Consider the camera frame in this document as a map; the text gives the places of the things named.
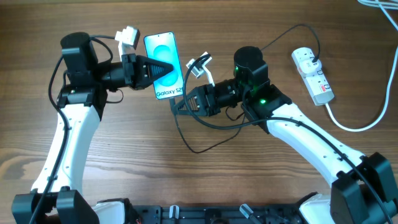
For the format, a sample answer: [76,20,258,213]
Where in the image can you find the white power strip cord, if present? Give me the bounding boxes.
[325,45,398,133]

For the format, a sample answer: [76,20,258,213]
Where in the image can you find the white power strip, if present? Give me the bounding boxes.
[292,47,335,106]

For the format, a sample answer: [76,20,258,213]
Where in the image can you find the black camera cable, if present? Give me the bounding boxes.
[29,34,125,224]
[182,54,394,224]

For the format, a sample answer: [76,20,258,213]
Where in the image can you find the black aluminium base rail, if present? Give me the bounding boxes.
[131,204,306,224]

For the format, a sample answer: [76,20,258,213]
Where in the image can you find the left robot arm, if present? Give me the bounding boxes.
[12,32,174,223]

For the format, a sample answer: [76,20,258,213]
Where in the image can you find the teal Galaxy smartphone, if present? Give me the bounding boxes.
[144,32,183,100]

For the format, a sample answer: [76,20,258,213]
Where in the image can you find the black left camera cable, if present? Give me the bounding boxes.
[29,34,125,224]

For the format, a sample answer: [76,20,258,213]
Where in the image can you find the white USB charger plug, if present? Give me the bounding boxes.
[299,59,322,76]

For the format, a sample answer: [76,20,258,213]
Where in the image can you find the white cables at corner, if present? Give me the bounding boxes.
[356,0,398,24]

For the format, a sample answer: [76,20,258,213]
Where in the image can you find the black right camera cable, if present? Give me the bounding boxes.
[182,54,394,224]

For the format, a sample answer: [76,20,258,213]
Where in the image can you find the black USB charging cable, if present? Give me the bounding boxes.
[169,24,322,154]

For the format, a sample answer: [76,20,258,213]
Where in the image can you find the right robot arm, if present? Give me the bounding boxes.
[170,46,397,223]

